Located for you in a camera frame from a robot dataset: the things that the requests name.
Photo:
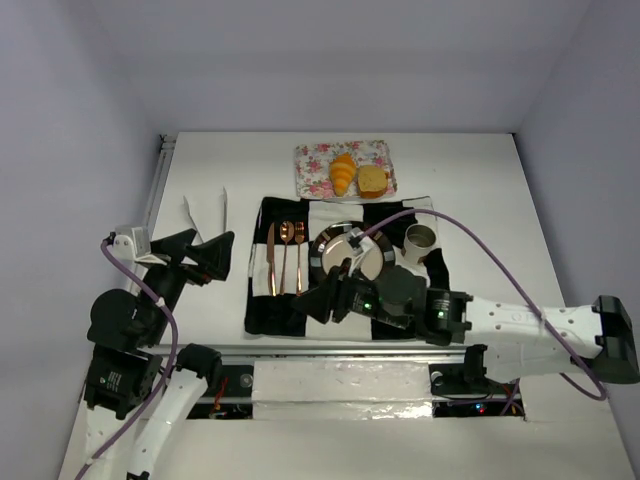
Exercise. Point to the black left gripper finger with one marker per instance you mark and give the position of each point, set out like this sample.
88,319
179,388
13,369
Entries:
211,260
173,249

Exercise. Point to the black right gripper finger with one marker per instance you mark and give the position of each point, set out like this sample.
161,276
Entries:
324,302
340,271

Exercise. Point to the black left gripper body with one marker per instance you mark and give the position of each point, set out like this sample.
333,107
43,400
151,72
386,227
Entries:
182,265

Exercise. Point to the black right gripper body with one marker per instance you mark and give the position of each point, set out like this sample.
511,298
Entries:
341,298

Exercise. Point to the silver metal tongs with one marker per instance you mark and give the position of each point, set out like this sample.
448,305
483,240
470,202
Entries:
208,213

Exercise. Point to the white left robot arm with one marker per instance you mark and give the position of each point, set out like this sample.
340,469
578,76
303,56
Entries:
141,386

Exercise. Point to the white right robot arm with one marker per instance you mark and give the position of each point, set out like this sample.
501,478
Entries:
504,342

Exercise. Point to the brown bread slice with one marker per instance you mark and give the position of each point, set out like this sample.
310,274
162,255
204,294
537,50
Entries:
372,182

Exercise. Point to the black rimmed beige plate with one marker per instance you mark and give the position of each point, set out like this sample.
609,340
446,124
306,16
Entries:
330,248

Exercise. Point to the black white checkered cloth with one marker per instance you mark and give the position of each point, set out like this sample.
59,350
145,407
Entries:
272,315

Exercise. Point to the grey ceramic cup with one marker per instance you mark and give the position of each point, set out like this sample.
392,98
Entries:
419,241

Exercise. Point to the copper fork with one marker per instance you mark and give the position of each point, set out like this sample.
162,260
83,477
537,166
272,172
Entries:
299,237

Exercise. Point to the copper knife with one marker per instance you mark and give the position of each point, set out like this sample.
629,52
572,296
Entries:
271,260

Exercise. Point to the copper spoon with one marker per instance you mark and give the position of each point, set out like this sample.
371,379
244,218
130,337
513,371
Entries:
286,235

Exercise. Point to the orange croissant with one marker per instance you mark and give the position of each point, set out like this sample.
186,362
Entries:
342,171

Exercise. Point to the floral rectangular tray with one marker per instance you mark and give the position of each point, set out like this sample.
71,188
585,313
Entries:
312,167

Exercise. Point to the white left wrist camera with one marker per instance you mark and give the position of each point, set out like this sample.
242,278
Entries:
129,243

